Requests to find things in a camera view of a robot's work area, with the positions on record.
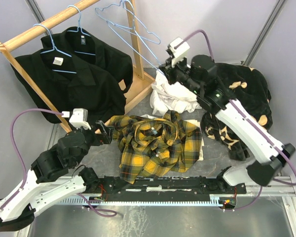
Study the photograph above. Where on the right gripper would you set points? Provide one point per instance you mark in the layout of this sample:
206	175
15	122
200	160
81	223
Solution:
169	71

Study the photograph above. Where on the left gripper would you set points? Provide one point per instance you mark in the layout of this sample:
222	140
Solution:
106	135

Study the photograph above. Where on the white shirt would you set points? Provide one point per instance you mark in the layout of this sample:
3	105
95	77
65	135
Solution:
174	97

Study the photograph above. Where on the yellow plaid shirt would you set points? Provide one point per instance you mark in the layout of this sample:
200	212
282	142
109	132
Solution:
151	147

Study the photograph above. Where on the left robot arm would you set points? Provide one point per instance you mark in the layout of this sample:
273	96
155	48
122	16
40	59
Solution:
28	200

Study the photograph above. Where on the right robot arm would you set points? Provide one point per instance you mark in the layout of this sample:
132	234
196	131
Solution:
236	101

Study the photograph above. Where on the front black shirt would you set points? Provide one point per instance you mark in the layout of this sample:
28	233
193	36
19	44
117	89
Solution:
70	82

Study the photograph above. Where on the black shirt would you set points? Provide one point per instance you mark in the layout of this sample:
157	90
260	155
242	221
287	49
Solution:
108	58
70	82

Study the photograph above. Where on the rear black shirt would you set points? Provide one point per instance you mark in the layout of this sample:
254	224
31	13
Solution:
108	58

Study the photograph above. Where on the blue hanger front shirt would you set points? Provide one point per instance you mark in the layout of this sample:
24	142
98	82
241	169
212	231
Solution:
54	48

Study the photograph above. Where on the blue hanger shirt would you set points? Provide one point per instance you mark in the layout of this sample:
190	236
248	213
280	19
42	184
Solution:
54	48
83	35

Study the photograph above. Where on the blue hanger rear shirt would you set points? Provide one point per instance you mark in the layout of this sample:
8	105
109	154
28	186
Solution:
83	35

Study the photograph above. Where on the black floral blanket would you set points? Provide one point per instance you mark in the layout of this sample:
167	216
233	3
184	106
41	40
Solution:
251	89

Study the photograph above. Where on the cream folded cloth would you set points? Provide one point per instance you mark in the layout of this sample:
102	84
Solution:
198	124

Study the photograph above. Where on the wooden clothes rack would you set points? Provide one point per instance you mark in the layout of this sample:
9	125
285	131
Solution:
139	89

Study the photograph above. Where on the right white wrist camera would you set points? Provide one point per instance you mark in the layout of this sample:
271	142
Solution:
177	50

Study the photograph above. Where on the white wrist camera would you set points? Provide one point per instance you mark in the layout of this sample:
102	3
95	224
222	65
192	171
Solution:
77	118
177	50

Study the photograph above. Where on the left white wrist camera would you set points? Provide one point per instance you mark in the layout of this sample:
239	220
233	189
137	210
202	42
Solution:
77	118

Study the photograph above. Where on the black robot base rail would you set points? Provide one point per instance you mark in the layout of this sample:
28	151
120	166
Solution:
196	188

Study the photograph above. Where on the empty blue wire hanger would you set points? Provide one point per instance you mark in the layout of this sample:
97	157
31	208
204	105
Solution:
131	28

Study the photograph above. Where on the white cable duct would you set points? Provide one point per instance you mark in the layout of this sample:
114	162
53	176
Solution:
77	200

